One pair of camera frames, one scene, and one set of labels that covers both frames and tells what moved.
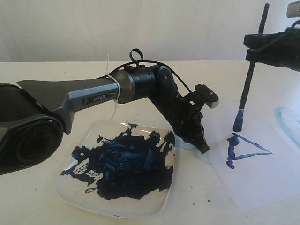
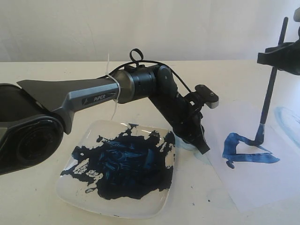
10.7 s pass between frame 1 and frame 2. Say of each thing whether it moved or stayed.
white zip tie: stayed
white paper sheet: stayed
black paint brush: moved
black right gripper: moved
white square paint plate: stayed
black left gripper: stayed
